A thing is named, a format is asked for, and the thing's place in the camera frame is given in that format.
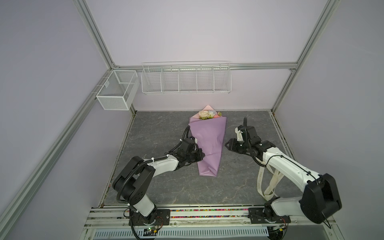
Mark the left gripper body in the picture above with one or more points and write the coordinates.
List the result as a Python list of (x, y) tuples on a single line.
[(194, 156)]

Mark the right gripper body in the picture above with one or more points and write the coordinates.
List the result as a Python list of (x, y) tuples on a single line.
[(240, 146)]

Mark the pink purple wrapping paper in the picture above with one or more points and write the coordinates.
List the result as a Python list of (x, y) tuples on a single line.
[(210, 135)]

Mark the pink spray rose stem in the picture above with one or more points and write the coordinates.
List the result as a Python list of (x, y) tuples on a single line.
[(218, 115)]

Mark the white rose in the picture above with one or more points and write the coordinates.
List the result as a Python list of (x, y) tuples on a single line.
[(211, 114)]

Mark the cream rose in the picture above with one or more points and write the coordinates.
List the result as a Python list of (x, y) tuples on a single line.
[(204, 115)]

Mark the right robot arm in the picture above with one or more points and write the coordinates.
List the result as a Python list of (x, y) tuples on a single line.
[(320, 196)]

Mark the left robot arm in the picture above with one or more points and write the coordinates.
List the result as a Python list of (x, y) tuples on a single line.
[(132, 183)]

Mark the cream printed ribbon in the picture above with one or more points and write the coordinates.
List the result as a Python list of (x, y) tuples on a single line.
[(269, 192)]

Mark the small white mesh basket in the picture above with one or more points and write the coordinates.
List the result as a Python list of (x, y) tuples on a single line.
[(119, 90)]

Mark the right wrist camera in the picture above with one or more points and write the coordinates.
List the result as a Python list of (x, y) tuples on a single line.
[(239, 132)]

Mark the long white wire basket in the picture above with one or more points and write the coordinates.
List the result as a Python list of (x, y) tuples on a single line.
[(193, 77)]

